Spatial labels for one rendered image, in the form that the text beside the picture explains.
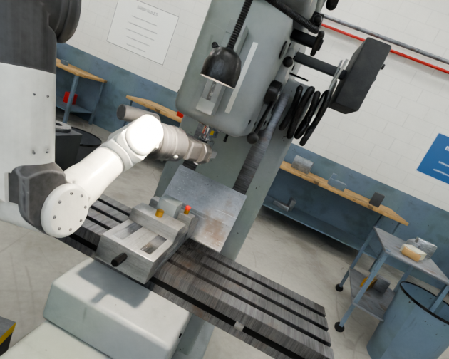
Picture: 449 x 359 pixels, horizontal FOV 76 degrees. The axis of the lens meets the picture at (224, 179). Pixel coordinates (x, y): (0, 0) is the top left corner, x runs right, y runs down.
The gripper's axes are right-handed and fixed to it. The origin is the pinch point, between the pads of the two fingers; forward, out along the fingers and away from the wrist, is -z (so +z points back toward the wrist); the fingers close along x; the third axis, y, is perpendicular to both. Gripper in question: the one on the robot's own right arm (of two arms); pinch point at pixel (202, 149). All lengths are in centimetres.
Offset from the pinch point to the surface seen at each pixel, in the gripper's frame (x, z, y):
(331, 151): 88, -422, -14
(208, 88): -4.5, 12.1, -15.9
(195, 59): 3.3, 11.6, -21.0
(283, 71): -5.7, -13.8, -29.4
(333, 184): 48, -371, 27
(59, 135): 37.2, 20.9, 14.5
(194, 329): -3, -43, 87
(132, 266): -8.6, 18.3, 29.7
